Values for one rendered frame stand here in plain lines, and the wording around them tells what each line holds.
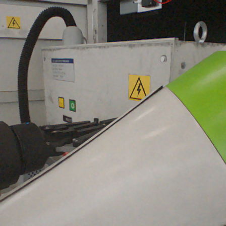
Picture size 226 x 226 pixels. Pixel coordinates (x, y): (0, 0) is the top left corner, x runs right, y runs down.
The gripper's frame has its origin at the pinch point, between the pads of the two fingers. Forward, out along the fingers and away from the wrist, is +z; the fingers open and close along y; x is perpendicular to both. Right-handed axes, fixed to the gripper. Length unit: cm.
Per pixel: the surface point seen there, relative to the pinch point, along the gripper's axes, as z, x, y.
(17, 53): 4, 15, -58
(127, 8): 36, 31, -33
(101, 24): 32, 26, -44
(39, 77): 10, 6, -56
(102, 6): 32, 32, -44
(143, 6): 31.2, 29.3, -21.4
